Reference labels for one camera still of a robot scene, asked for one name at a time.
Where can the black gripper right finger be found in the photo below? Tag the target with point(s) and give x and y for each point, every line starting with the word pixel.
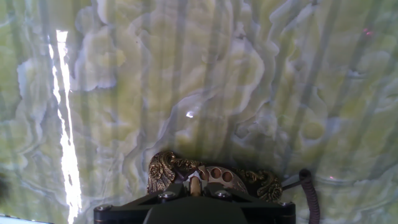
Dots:
pixel 267 211

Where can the green marble pattern mat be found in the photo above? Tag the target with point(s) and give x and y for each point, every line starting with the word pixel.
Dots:
pixel 217 77

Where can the thin wooden stick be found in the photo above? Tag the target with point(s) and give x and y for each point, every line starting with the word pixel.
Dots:
pixel 195 185

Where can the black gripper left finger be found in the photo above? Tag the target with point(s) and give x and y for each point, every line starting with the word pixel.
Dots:
pixel 124 211

